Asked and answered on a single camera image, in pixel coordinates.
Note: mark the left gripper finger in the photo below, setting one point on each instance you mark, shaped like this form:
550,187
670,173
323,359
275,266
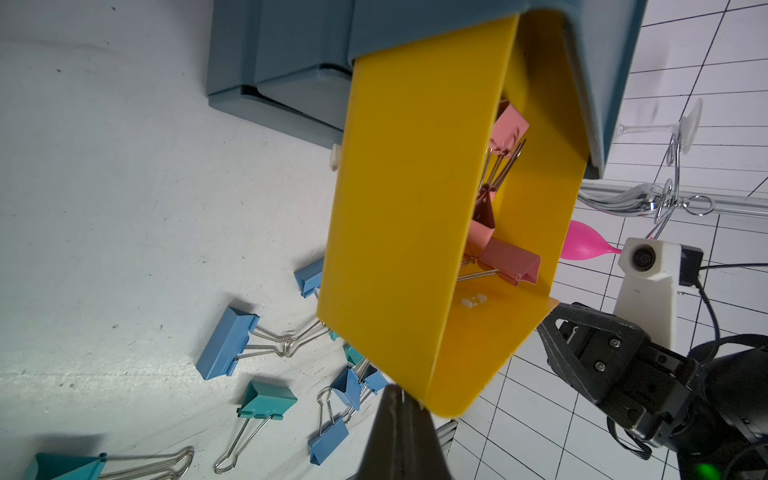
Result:
403,443

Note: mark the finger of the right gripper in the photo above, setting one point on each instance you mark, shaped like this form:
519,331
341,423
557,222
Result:
589,349

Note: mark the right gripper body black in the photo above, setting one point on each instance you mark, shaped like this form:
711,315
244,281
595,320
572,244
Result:
713,417

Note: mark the pink binder clip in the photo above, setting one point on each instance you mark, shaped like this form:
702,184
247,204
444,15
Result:
482,225
504,149
498,258

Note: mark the yellow top drawer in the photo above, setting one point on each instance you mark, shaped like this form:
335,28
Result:
404,199

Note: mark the pink binder clip top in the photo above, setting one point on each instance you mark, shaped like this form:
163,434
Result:
498,258

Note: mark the blue binder clip middle right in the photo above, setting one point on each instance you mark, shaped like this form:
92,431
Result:
373,379

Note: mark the blue binder clip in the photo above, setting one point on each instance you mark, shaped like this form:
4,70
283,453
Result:
373,379
309,277
238,336
331,434

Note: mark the blue binder clip centre low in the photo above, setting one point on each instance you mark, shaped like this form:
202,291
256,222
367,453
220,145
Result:
348,389

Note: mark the blue binder clip bottom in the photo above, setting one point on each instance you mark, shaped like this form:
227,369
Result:
331,434

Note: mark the teal binder clip upright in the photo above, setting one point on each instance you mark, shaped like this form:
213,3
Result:
352,356

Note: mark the teal shiny binder clip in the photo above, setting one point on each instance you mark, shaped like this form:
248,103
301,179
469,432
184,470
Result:
263,403

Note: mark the blue binder clip upper middle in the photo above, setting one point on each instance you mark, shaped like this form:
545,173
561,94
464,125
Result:
309,277

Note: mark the blue binder clip left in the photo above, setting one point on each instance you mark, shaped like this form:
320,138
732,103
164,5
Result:
238,336

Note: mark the teal binder clip front left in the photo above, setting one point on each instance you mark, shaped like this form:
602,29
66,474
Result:
45,466

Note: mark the teal drawer cabinet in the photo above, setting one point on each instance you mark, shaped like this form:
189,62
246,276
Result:
298,66

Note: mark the magenta plastic wine glass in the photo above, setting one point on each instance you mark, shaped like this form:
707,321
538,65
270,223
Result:
584,243

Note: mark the silver glass rack stand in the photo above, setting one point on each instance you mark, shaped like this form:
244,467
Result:
659,202

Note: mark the clear glass on rack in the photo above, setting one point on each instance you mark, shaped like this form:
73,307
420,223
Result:
683,131

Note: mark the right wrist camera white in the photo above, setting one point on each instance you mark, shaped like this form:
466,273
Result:
653,272

